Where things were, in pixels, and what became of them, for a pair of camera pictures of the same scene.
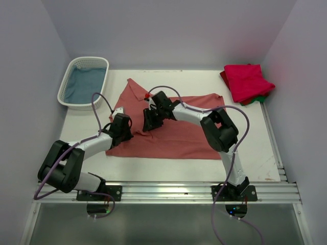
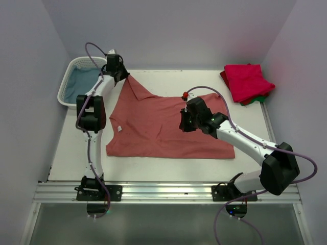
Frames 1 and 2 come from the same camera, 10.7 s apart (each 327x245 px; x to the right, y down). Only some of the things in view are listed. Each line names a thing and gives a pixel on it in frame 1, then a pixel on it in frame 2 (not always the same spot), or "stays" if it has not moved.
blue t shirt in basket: (83, 83) stays
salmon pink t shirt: (174, 139) stays
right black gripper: (149, 123) → (184, 126)
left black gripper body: (126, 133) → (123, 73)
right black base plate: (234, 193) stays
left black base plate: (115, 191) stays
